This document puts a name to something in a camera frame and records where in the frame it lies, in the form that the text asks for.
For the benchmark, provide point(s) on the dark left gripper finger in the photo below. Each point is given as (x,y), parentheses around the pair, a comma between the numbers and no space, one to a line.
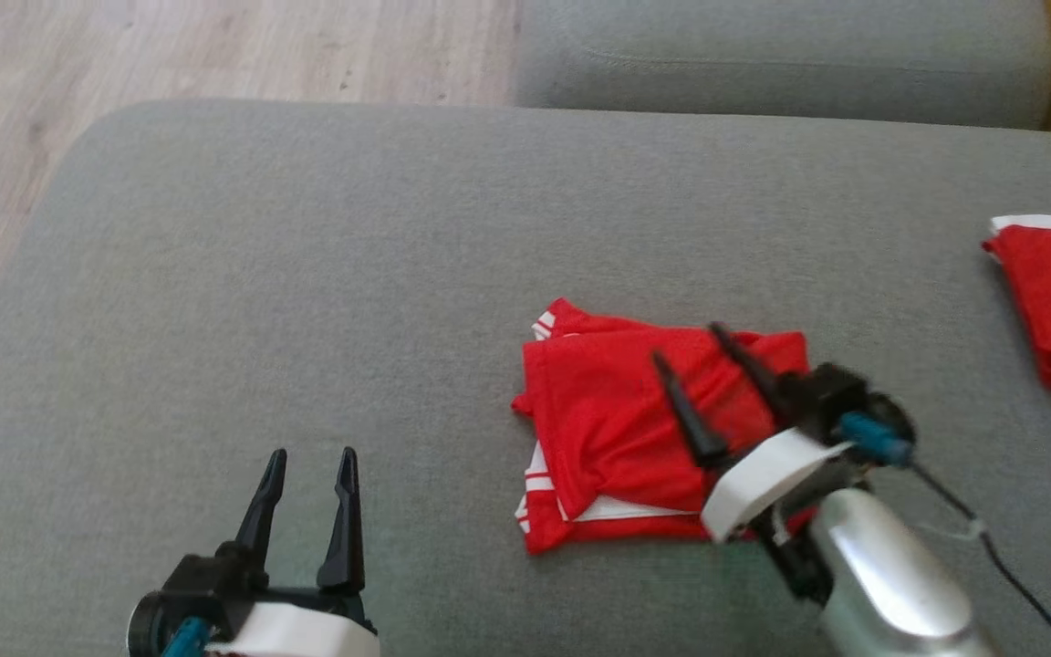
(345,538)
(263,520)

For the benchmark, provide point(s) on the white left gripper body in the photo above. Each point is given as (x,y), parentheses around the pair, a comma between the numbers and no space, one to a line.
(306,634)

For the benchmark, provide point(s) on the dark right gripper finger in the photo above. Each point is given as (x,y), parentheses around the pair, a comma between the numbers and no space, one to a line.
(758,374)
(694,420)

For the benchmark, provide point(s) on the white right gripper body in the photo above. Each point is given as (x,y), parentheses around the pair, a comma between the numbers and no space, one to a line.
(758,474)

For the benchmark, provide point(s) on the red number 23 jersey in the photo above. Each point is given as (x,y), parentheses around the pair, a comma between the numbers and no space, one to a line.
(617,429)

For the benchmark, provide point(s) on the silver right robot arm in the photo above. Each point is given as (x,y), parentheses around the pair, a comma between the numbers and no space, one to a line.
(890,584)

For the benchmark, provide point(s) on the grey fabric sofa seat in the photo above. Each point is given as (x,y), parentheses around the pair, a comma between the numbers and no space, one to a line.
(306,274)

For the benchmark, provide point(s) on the grey fabric sofa cushion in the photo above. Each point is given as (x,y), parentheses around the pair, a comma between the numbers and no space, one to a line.
(763,55)

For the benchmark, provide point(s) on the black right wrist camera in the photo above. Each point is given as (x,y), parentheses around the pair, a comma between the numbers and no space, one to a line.
(831,397)

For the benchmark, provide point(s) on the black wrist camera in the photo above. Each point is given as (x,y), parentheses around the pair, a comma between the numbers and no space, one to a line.
(197,584)
(831,397)

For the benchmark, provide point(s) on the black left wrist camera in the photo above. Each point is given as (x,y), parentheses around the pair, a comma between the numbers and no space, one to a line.
(197,584)

